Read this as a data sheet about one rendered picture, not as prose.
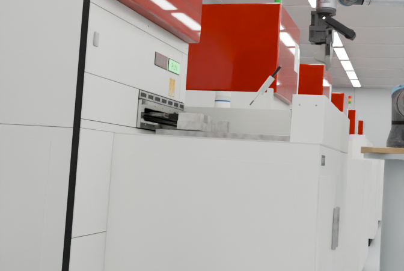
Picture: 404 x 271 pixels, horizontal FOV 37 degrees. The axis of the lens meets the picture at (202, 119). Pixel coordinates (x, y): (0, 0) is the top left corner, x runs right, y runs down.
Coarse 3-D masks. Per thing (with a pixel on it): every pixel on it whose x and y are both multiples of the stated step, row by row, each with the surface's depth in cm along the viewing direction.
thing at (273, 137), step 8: (200, 136) 205; (208, 136) 204; (216, 136) 203; (224, 136) 202; (232, 136) 201; (240, 136) 200; (248, 136) 199; (256, 136) 199; (264, 136) 198; (272, 136) 197; (280, 136) 196; (288, 136) 195
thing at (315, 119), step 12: (300, 96) 174; (312, 96) 173; (324, 96) 172; (300, 108) 174; (312, 108) 173; (324, 108) 172; (336, 108) 202; (300, 120) 173; (312, 120) 172; (324, 120) 172; (336, 120) 204; (300, 132) 173; (312, 132) 172; (324, 132) 174; (336, 132) 206; (324, 144) 175; (336, 144) 208
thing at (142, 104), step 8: (144, 104) 203; (152, 104) 210; (168, 112) 224; (176, 112) 232; (136, 120) 201; (144, 128) 204; (152, 128) 210; (160, 128) 217; (168, 128) 225; (176, 128) 233
